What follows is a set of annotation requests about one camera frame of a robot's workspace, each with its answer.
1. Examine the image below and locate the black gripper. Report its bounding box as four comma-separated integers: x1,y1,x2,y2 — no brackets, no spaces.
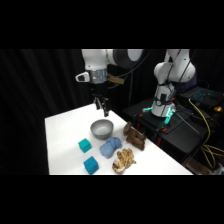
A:
90,81,110,118

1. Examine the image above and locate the brown plush deer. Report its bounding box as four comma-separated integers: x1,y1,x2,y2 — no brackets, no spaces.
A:
122,121,148,151

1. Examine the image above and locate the grey bowl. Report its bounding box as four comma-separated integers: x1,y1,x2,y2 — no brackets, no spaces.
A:
89,119,115,140

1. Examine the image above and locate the small teal cube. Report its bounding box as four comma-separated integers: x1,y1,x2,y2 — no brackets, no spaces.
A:
77,137,93,154

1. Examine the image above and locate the tan spotted plush toy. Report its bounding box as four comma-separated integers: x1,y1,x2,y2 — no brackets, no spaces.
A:
111,147,137,175

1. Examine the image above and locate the large teal cube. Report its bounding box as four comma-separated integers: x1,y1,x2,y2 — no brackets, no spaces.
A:
82,155,100,176

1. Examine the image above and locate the black robot stand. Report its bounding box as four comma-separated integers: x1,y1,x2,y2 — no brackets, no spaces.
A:
122,97,224,165

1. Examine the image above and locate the black laptop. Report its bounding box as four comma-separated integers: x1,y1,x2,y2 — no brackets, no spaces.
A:
179,85,224,109

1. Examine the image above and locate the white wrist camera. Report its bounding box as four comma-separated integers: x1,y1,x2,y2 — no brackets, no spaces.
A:
75,71,91,84

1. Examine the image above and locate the yellow cable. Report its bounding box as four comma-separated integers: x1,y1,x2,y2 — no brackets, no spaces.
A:
187,98,224,169

